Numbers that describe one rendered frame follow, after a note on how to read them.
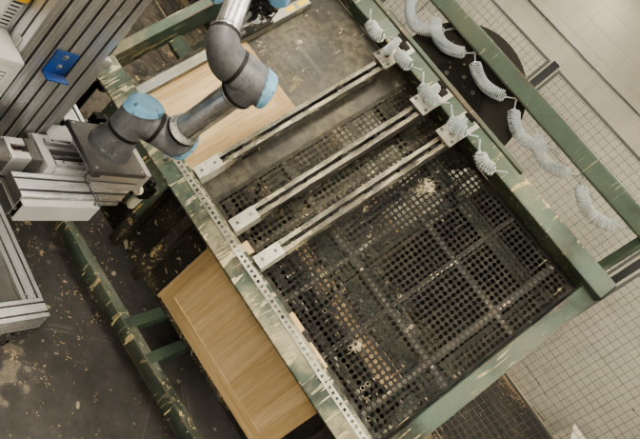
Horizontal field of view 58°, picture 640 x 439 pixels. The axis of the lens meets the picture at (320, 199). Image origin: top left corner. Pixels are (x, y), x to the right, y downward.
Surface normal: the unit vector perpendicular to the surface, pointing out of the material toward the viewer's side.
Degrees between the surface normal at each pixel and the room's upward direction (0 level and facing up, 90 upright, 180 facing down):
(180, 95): 55
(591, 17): 90
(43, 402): 0
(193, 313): 90
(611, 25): 90
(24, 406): 0
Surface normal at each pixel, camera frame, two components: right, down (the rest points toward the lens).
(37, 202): 0.70, -0.62
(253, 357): -0.42, 0.04
